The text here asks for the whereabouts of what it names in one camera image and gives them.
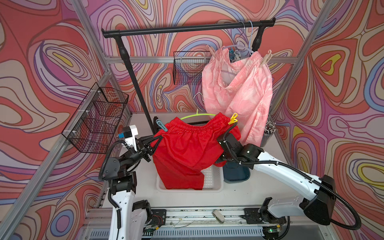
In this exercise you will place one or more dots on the pink tie-dye shorts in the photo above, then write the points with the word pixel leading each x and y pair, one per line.
pixel 249 95

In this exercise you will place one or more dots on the lavender wire hanger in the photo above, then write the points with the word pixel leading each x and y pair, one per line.
pixel 231 70

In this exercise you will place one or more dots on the red shorts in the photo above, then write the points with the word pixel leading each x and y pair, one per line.
pixel 186 150

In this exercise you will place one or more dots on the teal plastic tray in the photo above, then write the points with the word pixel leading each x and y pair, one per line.
pixel 234 173

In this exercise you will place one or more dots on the white printed graphic shorts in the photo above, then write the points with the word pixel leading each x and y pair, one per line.
pixel 234 55

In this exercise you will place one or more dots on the light blue hanger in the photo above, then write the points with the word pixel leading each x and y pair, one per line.
pixel 251 34

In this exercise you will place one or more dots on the beige clothespin left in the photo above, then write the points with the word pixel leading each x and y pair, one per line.
pixel 211 50

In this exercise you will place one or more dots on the beige clothespin right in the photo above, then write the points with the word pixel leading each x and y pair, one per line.
pixel 266 58

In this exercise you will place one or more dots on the green hanger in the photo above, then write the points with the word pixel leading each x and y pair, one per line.
pixel 197 114

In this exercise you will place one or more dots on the teal grey clothespin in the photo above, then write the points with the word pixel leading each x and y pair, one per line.
pixel 161 125

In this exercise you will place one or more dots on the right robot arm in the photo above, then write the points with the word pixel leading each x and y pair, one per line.
pixel 317 195

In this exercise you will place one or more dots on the white pedal on rail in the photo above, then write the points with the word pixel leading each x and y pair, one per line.
pixel 218 216

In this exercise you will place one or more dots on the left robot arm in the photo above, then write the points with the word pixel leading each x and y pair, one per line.
pixel 130 218

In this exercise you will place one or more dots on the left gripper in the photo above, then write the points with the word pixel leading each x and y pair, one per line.
pixel 145 150

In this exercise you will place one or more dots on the yellow clothespin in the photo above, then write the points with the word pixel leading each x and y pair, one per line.
pixel 233 119

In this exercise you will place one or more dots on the black wire basket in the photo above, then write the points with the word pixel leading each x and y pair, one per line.
pixel 188 67
pixel 96 120

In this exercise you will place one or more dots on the black clothes rack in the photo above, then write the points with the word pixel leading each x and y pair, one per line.
pixel 118 34

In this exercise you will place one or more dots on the black wire basket left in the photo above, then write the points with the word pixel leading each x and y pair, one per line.
pixel 96 120

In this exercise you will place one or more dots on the black wire basket rear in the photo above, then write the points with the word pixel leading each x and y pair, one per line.
pixel 188 67

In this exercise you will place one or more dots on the beige clothespin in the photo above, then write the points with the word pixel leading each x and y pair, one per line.
pixel 211 50
pixel 266 58

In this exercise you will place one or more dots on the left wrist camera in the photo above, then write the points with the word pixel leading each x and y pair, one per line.
pixel 129 136

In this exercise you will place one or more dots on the white perforated plastic basket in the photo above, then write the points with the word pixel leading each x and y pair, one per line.
pixel 213 182

